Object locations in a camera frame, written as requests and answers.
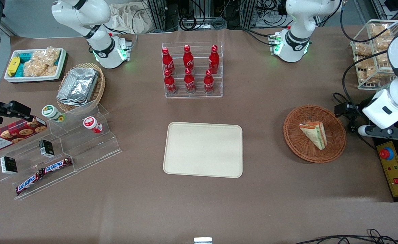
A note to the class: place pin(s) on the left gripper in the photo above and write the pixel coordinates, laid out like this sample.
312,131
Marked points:
354,115

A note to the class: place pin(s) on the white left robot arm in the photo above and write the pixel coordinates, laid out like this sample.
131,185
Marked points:
297,37

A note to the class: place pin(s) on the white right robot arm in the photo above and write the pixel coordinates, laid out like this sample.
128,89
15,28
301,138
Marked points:
100,40

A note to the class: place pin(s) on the wrapped triangle sandwich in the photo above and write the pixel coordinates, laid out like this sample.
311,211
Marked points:
315,135

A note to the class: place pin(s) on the round brown wicker basket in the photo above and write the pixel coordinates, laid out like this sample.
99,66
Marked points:
297,142

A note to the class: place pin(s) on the oval wicker basket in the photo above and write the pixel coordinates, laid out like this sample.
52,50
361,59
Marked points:
98,89

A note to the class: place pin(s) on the beige rectangular tray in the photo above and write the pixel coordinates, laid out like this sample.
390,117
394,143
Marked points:
203,149

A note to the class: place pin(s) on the red tartan Walkers cookie box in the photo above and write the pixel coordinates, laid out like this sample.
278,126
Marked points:
12,135

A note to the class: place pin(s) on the white rectangular snack bin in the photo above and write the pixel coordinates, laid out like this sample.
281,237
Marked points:
32,78

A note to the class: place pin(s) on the green lid yogurt cup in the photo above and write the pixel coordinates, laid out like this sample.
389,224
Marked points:
52,113

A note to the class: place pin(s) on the teal snack packet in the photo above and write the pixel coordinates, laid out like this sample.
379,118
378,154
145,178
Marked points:
20,70
25,55

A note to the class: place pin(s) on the yellow snack packet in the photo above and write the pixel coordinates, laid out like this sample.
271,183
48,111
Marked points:
13,66

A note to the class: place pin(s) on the bagged bread snack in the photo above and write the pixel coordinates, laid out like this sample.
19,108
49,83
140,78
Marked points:
366,73
379,32
363,50

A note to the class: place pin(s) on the clear acrylic stepped shelf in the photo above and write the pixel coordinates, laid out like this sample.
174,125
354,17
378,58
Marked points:
25,159
93,149

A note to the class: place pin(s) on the clear bag rice crackers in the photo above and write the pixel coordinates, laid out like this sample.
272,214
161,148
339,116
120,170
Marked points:
36,68
51,54

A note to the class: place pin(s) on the small black box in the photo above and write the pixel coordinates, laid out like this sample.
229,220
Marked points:
46,148
8,165

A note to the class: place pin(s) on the yellow emergency stop box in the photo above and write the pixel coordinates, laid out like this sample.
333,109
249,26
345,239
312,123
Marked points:
394,169

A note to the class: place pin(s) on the Snickers chocolate bar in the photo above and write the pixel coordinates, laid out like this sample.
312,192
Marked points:
29,183
57,165

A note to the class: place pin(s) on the silver foil packet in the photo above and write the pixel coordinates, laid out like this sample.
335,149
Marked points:
78,86

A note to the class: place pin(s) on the red lid yogurt cup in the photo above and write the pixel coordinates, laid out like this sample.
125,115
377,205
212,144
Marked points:
92,124

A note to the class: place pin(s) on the red Coca-Cola bottle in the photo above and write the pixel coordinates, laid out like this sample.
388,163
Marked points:
167,61
213,59
188,58
208,82
170,83
189,82

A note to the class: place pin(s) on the crumpled beige cloth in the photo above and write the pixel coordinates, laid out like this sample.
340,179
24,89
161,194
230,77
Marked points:
127,18

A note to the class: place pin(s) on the clear acrylic bottle rack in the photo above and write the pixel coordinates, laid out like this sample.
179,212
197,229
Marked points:
198,95

